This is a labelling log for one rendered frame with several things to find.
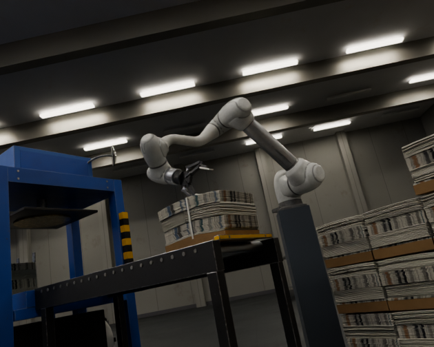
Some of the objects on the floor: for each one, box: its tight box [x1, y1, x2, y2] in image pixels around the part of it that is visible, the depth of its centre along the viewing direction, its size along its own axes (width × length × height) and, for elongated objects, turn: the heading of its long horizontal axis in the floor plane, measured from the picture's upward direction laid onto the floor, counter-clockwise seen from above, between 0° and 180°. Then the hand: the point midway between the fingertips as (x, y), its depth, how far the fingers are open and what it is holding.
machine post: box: [108, 179, 141, 347], centre depth 281 cm, size 9×9×155 cm
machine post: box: [0, 165, 14, 347], centre depth 212 cm, size 9×9×155 cm
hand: (207, 182), depth 189 cm, fingers open, 13 cm apart
